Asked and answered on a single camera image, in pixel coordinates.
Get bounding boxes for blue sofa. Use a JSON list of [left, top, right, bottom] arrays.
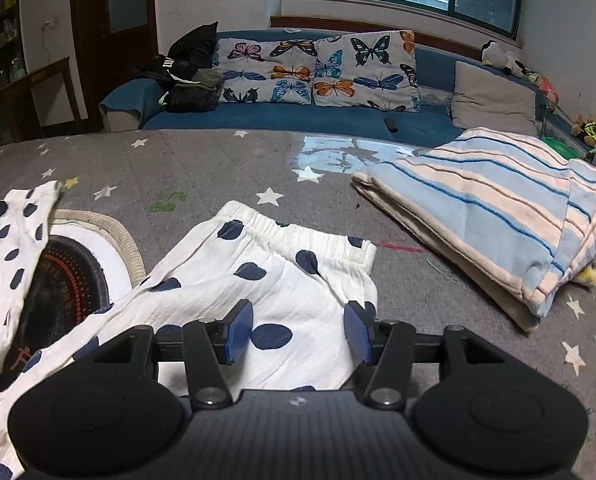
[[100, 46, 476, 148]]

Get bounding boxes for butterfly pillow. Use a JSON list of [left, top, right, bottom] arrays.
[[212, 38, 318, 105], [312, 29, 420, 113]]

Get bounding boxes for round table heater opening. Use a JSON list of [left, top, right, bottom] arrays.
[[0, 209, 146, 391]]

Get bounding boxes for grey plain cushion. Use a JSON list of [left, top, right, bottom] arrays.
[[451, 62, 538, 136]]

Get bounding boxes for striped folded blanket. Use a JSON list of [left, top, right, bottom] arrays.
[[351, 128, 596, 330]]

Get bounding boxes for white navy dotted garment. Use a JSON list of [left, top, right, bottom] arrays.
[[0, 182, 377, 479]]

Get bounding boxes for dark wooden door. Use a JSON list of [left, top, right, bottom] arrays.
[[70, 0, 158, 129]]

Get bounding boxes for black bag on sofa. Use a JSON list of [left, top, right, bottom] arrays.
[[146, 22, 224, 114]]

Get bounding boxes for white plush toy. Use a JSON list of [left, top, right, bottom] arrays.
[[481, 40, 525, 78]]

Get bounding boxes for grey star tablecloth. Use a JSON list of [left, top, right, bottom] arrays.
[[0, 130, 596, 479]]

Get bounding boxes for right butterfly pillow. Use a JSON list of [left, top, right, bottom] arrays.
[[312, 29, 420, 113]]

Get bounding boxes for colourful plush toys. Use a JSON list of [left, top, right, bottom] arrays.
[[526, 72, 596, 162]]

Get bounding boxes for dark wooden desk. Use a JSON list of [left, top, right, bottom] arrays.
[[0, 56, 83, 144]]

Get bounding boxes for left butterfly pillow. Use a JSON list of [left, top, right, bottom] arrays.
[[212, 38, 318, 105]]

